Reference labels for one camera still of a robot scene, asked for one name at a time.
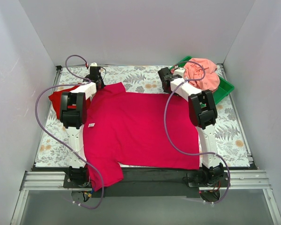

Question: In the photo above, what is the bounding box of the magenta t shirt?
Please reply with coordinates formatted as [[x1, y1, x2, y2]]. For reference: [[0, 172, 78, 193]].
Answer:
[[83, 83, 200, 190]]

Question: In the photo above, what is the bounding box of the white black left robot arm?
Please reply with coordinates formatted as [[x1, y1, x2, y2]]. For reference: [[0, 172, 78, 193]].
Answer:
[[59, 63, 105, 188]]

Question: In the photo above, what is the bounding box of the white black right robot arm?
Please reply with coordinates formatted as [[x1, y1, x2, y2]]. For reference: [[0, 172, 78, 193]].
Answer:
[[158, 67, 226, 186]]

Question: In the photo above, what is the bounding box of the salmon pink t shirt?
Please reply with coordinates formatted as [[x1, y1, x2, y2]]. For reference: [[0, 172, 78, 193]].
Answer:
[[184, 58, 220, 92]]

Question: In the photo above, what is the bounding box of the folded red t shirt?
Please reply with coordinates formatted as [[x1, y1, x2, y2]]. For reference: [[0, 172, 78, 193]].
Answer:
[[49, 86, 78, 120]]

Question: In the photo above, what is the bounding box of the green plastic bin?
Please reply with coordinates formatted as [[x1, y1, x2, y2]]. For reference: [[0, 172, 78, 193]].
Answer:
[[169, 55, 235, 106]]

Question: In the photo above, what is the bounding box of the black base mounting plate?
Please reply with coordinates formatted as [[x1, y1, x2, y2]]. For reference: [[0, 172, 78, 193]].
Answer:
[[63, 166, 231, 199]]

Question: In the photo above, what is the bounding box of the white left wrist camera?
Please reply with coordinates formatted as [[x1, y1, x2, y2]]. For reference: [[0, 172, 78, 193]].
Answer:
[[85, 62, 98, 68]]

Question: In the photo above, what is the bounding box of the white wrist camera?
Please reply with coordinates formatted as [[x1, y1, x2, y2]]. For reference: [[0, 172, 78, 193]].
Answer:
[[173, 67, 185, 78], [85, 62, 98, 68]]

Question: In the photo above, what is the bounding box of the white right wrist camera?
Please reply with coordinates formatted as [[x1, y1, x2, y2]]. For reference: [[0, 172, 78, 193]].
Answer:
[[173, 67, 185, 78]]

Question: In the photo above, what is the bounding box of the aluminium front frame rail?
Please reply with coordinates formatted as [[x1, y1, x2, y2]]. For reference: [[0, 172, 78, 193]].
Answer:
[[11, 168, 281, 225]]

